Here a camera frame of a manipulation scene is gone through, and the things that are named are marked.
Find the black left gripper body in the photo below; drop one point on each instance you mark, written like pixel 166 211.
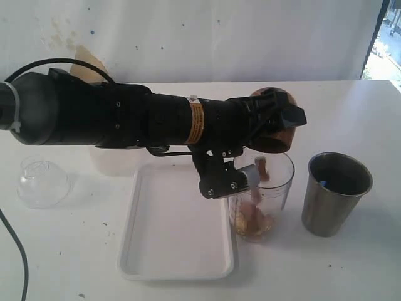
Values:
pixel 221 129

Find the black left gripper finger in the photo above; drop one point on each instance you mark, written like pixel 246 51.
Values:
pixel 268 134
pixel 265 105

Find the brown wooden cup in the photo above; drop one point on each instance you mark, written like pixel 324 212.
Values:
pixel 286 134

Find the stainless steel cup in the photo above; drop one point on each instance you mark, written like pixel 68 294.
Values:
pixel 336 183

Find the clear plastic dome lid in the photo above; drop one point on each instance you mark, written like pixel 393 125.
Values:
pixel 41 183

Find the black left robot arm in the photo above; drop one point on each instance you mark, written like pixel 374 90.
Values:
pixel 59 109

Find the clear plastic shaker cup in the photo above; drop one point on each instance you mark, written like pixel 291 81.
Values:
pixel 281 170

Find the white plastic tray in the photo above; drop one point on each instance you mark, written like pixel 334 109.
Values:
pixel 172 232

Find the translucent plastic container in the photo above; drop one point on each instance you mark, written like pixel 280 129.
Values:
pixel 114 162

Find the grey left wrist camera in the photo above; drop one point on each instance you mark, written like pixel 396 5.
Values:
pixel 251 173

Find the dark window frame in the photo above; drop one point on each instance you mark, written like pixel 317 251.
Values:
pixel 381 15

